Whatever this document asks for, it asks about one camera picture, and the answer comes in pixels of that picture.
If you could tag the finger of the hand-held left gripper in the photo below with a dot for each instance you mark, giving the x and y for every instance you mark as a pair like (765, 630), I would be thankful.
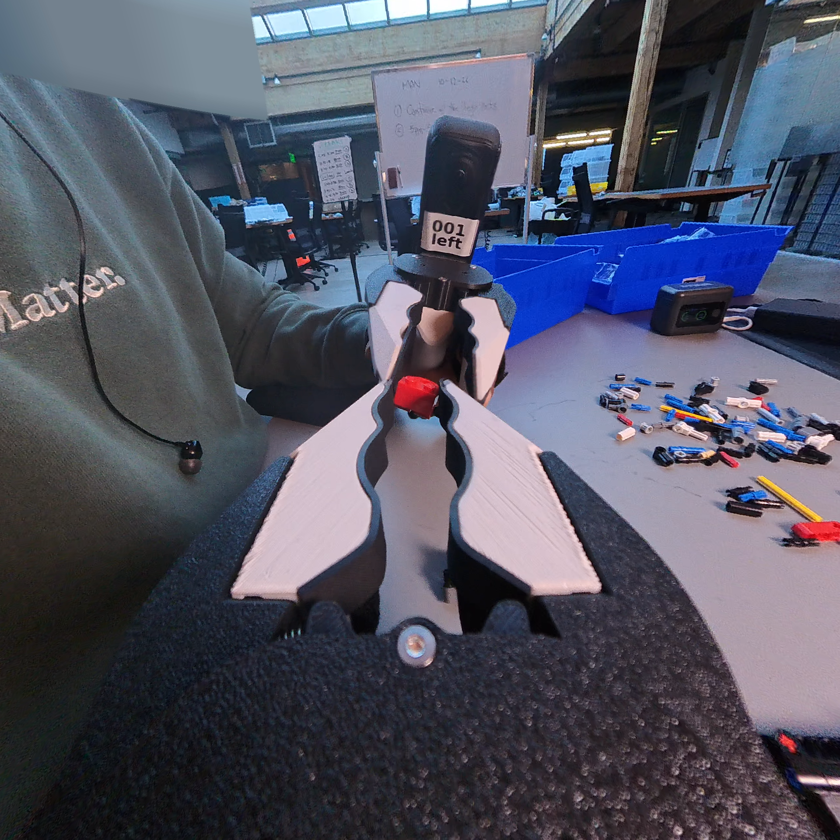
(489, 341)
(387, 328)

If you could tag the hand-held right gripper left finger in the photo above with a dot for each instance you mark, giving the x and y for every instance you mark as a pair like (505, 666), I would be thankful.
(308, 525)

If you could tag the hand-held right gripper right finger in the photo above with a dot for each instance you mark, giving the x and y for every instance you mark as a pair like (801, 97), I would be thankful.
(525, 525)

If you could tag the red rounded plate with hole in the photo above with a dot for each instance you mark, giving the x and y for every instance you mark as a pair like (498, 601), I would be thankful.
(415, 394)

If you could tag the brick vehicle model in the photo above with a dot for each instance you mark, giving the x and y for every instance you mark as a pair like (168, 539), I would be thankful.
(807, 774)

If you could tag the person's left forearm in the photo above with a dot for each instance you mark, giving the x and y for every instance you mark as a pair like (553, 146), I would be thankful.
(295, 328)

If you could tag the grey desk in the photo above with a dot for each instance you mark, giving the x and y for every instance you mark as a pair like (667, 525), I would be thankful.
(656, 577)

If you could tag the black desk divider strip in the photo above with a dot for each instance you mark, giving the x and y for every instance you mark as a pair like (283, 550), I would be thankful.
(800, 351)

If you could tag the person's left hand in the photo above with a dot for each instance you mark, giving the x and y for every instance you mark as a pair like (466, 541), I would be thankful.
(500, 380)

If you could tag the large whiteboard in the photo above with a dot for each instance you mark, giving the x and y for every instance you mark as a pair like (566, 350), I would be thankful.
(453, 105)

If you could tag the small whiteboard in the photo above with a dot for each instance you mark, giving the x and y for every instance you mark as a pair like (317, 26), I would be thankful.
(334, 170)

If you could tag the background office chairs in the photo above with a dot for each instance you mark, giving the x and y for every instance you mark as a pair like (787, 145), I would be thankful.
(302, 243)

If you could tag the black angle connector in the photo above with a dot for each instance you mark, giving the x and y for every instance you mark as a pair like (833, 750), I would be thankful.
(662, 456)

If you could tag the black tube connector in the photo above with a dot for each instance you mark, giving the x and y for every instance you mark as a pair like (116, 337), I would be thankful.
(744, 508)

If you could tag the pile of small brick pieces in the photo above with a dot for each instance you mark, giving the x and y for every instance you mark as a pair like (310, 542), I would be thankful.
(722, 420)

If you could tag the background table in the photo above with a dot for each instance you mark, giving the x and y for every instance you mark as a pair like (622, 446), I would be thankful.
(682, 193)

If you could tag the black and blue pins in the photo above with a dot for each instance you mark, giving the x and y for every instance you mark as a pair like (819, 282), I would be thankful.
(754, 497)

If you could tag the yellow brick axle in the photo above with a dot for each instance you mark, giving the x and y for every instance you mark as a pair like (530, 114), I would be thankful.
(787, 497)

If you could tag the black connector pin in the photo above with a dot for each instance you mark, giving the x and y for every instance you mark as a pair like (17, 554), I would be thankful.
(797, 541)

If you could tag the black power adapter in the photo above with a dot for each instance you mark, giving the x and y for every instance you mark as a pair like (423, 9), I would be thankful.
(797, 318)

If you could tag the black action camera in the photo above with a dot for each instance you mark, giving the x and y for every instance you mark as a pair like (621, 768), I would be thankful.
(690, 308)

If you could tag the wooden post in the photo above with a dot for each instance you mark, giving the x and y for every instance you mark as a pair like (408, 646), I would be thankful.
(640, 92)

